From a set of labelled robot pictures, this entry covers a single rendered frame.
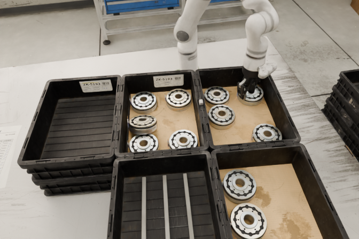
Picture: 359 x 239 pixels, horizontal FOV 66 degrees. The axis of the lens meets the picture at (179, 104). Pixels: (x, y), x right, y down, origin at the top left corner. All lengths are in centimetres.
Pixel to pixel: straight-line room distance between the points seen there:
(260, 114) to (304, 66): 176
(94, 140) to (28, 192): 31
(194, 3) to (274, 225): 81
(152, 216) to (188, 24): 75
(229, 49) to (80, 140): 100
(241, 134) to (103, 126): 53
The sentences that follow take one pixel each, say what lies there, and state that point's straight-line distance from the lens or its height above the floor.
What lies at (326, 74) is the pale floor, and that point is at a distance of 285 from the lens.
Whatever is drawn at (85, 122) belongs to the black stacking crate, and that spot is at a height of 83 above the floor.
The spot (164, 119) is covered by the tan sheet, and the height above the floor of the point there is 83.
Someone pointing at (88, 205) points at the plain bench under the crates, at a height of 70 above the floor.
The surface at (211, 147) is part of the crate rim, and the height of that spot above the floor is 93.
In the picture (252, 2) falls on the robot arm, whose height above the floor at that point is 125.
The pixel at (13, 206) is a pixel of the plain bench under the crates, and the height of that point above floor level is 70.
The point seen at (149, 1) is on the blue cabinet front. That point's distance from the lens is 289.
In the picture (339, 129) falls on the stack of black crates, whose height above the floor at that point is 30.
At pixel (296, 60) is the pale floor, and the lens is 291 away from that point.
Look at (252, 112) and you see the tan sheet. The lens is 114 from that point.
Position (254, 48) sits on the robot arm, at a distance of 98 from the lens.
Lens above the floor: 166
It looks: 47 degrees down
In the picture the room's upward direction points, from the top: 2 degrees counter-clockwise
